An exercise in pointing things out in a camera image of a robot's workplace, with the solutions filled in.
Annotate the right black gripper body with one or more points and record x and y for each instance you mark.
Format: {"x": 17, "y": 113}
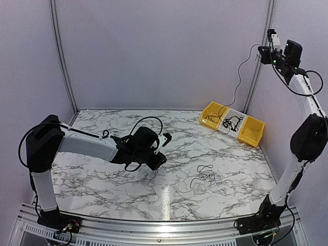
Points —
{"x": 265, "y": 60}

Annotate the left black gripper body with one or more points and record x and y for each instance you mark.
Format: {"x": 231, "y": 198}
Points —
{"x": 154, "y": 164}

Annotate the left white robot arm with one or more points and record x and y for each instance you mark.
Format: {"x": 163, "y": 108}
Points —
{"x": 39, "y": 146}

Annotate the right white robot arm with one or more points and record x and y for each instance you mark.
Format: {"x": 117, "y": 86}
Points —
{"x": 308, "y": 141}

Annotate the yellow bin left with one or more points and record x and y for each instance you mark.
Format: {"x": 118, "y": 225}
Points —
{"x": 213, "y": 115}

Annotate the yellow bin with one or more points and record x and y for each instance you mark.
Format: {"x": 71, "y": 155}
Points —
{"x": 213, "y": 115}
{"x": 251, "y": 131}

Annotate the white bin middle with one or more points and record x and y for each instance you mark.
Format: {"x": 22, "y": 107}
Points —
{"x": 232, "y": 123}

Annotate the yellow bin right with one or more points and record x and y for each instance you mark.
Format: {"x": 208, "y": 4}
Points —
{"x": 251, "y": 131}

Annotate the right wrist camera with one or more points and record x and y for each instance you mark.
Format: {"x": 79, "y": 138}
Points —
{"x": 274, "y": 40}

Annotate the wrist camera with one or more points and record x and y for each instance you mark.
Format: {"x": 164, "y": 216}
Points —
{"x": 161, "y": 141}
{"x": 274, "y": 40}

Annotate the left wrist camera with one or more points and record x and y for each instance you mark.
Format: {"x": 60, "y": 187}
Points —
{"x": 161, "y": 141}

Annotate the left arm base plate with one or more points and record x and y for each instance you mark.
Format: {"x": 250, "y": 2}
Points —
{"x": 73, "y": 221}

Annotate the aluminium front rail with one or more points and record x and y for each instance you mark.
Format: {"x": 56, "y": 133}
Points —
{"x": 105, "y": 231}

